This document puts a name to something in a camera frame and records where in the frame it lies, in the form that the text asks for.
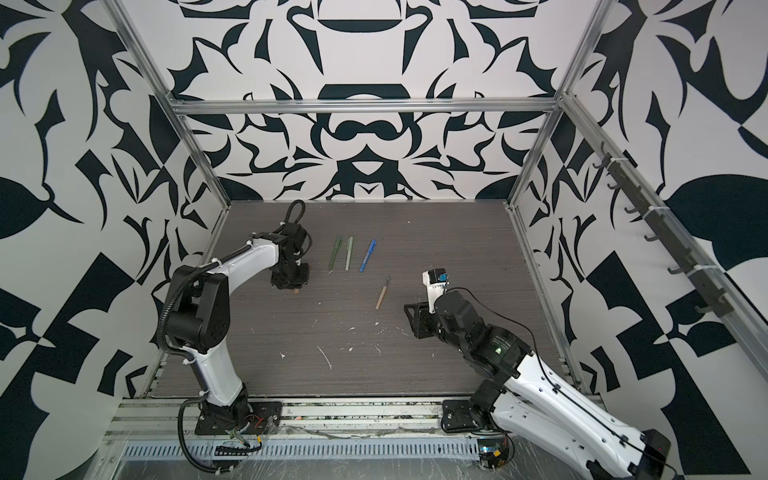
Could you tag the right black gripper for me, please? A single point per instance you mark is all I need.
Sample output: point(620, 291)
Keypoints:
point(419, 323)

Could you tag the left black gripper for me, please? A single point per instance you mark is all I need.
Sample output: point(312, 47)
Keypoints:
point(280, 280)

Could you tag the green pen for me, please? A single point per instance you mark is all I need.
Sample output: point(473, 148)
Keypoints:
point(336, 248)
point(349, 251)

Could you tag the blue pen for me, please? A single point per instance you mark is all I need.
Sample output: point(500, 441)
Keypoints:
point(368, 255)

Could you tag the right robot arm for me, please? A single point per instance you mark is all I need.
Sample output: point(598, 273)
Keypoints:
point(520, 395)

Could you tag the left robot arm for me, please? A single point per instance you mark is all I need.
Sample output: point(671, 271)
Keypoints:
point(195, 320)

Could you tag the tan pen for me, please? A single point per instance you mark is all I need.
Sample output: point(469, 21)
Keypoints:
point(383, 293)

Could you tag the green lit circuit board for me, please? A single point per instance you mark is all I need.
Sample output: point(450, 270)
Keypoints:
point(494, 453)

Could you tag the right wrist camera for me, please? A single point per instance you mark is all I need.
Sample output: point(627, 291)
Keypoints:
point(436, 283)

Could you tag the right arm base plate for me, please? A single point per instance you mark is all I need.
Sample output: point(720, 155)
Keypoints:
point(466, 416)

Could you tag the white cable duct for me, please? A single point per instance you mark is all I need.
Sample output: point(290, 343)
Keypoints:
point(341, 449)

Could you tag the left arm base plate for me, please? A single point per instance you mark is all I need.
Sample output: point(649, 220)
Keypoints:
point(258, 417)

